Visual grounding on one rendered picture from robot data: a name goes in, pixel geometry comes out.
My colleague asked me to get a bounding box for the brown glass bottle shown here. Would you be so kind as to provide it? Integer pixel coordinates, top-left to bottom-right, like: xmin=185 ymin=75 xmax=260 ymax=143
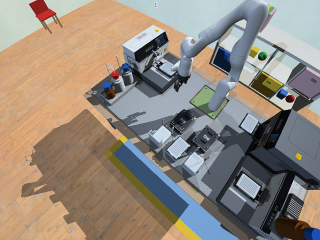
xmin=104 ymin=87 xmax=116 ymax=99

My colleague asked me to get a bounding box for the red bottle cap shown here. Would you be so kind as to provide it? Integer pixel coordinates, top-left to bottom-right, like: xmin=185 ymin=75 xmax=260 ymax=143
xmin=111 ymin=71 xmax=119 ymax=79

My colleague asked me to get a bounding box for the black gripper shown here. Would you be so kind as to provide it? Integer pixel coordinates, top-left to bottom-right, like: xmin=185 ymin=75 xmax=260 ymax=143
xmin=174 ymin=73 xmax=191 ymax=92

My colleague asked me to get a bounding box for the brown bottle body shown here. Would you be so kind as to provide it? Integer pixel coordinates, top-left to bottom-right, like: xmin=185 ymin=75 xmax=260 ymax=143
xmin=274 ymin=216 xmax=311 ymax=240

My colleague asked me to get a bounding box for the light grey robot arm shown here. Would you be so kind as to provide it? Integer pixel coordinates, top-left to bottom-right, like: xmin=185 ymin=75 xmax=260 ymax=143
xmin=171 ymin=0 xmax=269 ymax=111

